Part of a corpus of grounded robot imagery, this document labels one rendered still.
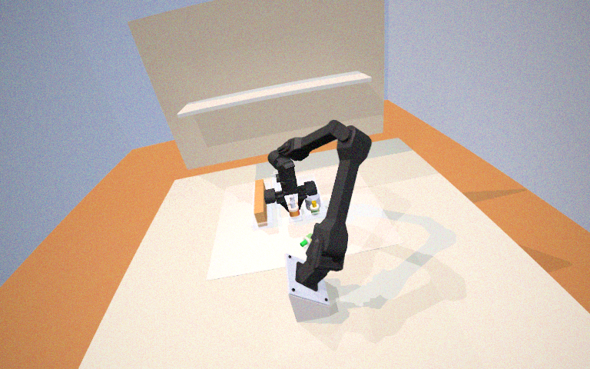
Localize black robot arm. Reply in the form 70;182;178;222
267;120;372;291

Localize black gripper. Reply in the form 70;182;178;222
264;175;317;212

